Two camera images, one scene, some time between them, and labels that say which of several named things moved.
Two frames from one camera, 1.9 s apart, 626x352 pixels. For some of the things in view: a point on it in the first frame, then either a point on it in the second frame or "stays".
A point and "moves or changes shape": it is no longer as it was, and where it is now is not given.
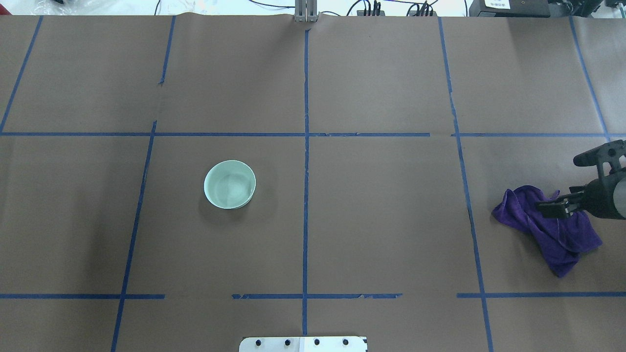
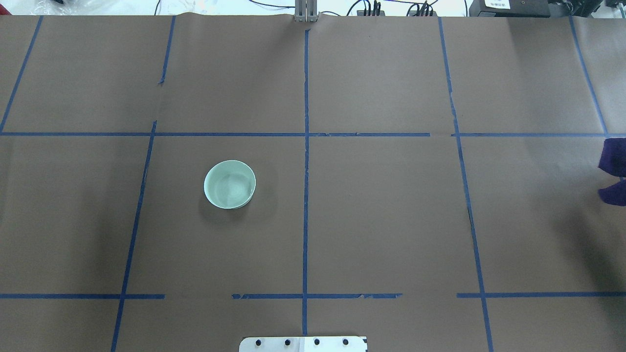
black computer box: (518, 8) stays
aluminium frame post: (305, 11) stays
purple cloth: (560, 241) moves or changes shape
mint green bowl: (230, 184) stays
